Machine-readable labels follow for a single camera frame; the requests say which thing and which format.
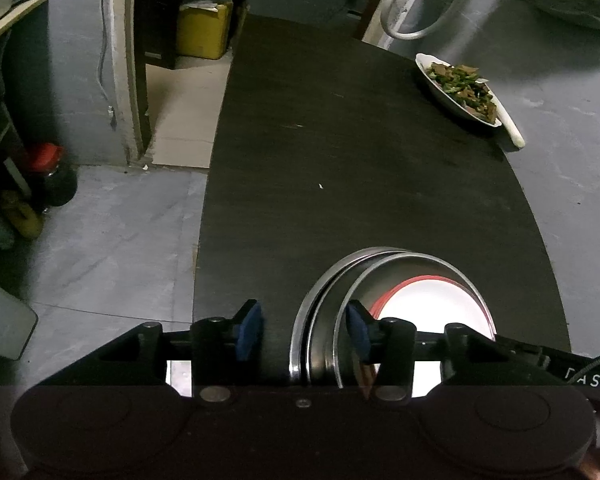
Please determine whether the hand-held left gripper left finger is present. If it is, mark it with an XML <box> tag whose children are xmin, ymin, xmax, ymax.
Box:
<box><xmin>77</xmin><ymin>299</ymin><xmax>266</xmax><ymax>405</ymax></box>

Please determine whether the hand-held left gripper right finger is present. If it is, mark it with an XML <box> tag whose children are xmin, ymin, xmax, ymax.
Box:
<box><xmin>344</xmin><ymin>300</ymin><xmax>531</xmax><ymax>405</ymax></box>

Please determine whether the large steel basin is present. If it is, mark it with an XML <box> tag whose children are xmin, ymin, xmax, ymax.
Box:
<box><xmin>289</xmin><ymin>246</ymin><xmax>416</xmax><ymax>386</ymax></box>

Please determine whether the small steel bowl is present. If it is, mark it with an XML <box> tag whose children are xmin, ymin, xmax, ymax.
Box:
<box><xmin>331</xmin><ymin>252</ymin><xmax>497</xmax><ymax>391</ymax></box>

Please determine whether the grey plastic container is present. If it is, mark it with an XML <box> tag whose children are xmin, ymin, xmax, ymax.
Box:
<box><xmin>0</xmin><ymin>280</ymin><xmax>40</xmax><ymax>361</ymax></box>

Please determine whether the red cap dark bottle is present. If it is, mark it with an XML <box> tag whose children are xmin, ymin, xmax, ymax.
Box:
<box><xmin>25</xmin><ymin>142</ymin><xmax>78</xmax><ymax>208</ymax></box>

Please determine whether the white scallion stalk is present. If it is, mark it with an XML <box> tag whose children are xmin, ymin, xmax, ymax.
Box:
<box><xmin>490</xmin><ymin>95</ymin><xmax>526</xmax><ymax>150</ymax></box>

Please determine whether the white plate with stir-fry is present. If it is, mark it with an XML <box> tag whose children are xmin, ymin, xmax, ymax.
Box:
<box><xmin>414</xmin><ymin>52</ymin><xmax>503</xmax><ymax>128</ymax></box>

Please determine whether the yellow jerry can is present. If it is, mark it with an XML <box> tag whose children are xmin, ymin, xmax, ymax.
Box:
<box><xmin>176</xmin><ymin>1</ymin><xmax>235</xmax><ymax>59</ymax></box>

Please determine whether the wooden counter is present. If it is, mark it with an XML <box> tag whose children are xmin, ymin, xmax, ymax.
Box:
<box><xmin>0</xmin><ymin>0</ymin><xmax>50</xmax><ymax>53</ymax></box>

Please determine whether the white wall cable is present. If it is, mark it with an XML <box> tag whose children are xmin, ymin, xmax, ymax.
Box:
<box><xmin>96</xmin><ymin>0</ymin><xmax>118</xmax><ymax>133</ymax></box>

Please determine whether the white hose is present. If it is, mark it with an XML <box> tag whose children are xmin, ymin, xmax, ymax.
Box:
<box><xmin>379</xmin><ymin>0</ymin><xmax>473</xmax><ymax>41</ymax></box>

